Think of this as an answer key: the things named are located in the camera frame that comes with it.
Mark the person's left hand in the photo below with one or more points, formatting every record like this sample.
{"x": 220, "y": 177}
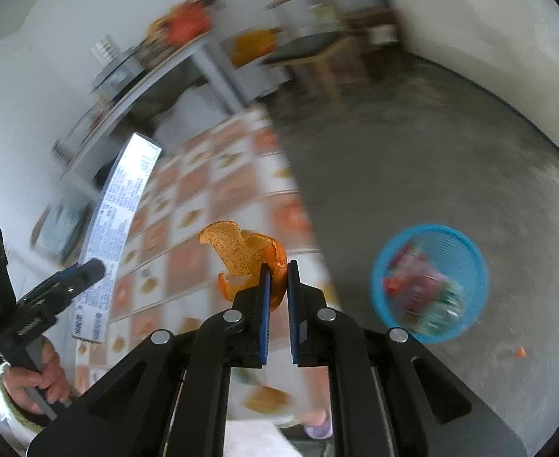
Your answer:
{"x": 22, "y": 383}

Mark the white sack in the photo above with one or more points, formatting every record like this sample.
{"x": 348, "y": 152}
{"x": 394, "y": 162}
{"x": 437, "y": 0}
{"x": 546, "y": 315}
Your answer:
{"x": 189, "y": 119}

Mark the blue plastic basket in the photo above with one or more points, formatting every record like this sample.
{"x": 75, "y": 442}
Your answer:
{"x": 465, "y": 257}

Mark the floral cushion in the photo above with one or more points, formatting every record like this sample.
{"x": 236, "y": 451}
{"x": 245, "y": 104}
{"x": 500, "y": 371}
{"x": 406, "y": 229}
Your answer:
{"x": 65, "y": 231}

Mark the red package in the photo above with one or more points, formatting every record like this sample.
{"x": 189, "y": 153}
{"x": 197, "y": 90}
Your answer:
{"x": 403, "y": 285}

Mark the light wooden chair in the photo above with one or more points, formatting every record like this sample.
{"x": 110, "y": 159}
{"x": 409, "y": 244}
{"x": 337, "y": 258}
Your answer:
{"x": 39, "y": 228}

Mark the white side table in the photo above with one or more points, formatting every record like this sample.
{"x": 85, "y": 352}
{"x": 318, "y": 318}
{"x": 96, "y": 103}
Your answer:
{"x": 222, "y": 81}

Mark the tiny orange peel scrap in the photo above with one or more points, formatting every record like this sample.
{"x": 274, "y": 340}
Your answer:
{"x": 521, "y": 352}

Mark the white fluffy garment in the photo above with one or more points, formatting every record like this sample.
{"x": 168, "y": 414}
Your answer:
{"x": 260, "y": 440}

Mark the yellow bag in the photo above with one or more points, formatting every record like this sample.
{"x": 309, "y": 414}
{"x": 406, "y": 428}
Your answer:
{"x": 255, "y": 47}

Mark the silver rice cooker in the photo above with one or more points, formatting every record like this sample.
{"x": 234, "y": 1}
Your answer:
{"x": 117, "y": 74}

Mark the wooden chair with dark seat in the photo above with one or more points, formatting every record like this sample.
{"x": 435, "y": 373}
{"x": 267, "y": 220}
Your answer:
{"x": 303, "y": 47}

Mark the orange plastic bag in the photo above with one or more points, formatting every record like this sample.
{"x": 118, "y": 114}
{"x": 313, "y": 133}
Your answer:
{"x": 184, "y": 26}

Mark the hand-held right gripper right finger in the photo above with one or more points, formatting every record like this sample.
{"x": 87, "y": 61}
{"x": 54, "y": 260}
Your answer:
{"x": 294, "y": 314}

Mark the person's left forearm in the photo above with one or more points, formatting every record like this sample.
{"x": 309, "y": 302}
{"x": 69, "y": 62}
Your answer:
{"x": 17, "y": 421}

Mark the purple slipper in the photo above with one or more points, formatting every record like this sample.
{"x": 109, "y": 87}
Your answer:
{"x": 318, "y": 428}

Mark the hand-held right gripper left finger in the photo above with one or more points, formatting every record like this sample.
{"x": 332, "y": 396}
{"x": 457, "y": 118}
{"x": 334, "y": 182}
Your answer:
{"x": 264, "y": 314}

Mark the large orange peel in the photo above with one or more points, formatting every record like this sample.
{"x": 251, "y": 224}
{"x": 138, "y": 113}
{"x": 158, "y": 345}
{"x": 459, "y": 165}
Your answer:
{"x": 234, "y": 257}

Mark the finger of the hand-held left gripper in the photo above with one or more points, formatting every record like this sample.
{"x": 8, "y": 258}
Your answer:
{"x": 86, "y": 273}

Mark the brown wooden stool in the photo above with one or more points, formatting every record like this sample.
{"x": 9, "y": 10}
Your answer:
{"x": 374, "y": 21}

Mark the white printed box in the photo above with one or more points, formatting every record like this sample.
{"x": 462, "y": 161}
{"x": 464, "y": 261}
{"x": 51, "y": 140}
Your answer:
{"x": 117, "y": 209}

